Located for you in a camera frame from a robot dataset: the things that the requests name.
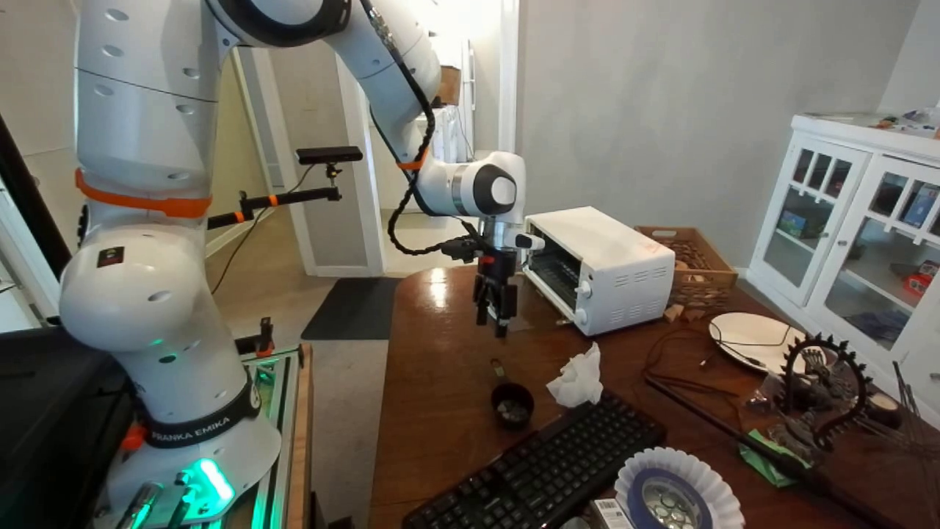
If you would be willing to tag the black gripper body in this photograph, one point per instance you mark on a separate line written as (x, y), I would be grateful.
(499, 271)

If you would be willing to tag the small black pot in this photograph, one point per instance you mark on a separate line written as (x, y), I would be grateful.
(513, 400)

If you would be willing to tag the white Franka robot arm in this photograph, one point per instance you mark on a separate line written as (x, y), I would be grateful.
(149, 295)

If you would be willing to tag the white toaster oven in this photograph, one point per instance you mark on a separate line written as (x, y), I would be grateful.
(619, 253)

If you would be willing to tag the crumpled white tissue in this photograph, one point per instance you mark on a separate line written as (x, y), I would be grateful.
(578, 381)

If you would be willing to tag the black floor mat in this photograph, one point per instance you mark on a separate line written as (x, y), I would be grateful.
(353, 309)

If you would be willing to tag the black computer keyboard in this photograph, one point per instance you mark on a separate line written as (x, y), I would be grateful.
(549, 470)

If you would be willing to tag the brown box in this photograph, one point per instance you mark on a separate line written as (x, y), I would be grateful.
(450, 87)

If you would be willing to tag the brown wooden crate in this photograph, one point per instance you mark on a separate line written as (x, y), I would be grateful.
(701, 259)

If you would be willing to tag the dark wooden board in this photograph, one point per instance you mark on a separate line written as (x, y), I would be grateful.
(701, 376)

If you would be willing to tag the small white labelled box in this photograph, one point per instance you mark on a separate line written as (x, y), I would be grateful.
(609, 513)

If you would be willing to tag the black red clamp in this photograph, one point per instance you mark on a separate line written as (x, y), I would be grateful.
(264, 340)

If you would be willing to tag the black tripod boom orange band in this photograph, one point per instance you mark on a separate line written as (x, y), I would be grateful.
(284, 197)

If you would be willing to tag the blue white fluted bowl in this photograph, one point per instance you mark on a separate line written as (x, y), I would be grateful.
(678, 487)

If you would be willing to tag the white plate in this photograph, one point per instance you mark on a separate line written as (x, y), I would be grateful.
(753, 340)

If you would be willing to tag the green plastic tool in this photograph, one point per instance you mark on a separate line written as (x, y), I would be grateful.
(773, 460)

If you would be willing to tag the white glass-door cabinet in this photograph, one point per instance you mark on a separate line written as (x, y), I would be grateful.
(861, 253)

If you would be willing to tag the small round wooden object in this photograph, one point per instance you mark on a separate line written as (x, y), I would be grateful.
(885, 407)

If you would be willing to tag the black equipment case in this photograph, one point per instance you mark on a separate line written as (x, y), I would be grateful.
(49, 442)

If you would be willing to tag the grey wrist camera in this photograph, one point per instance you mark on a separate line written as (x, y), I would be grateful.
(531, 246)

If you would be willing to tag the black camera on tripod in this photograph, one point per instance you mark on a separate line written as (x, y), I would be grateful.
(331, 154)

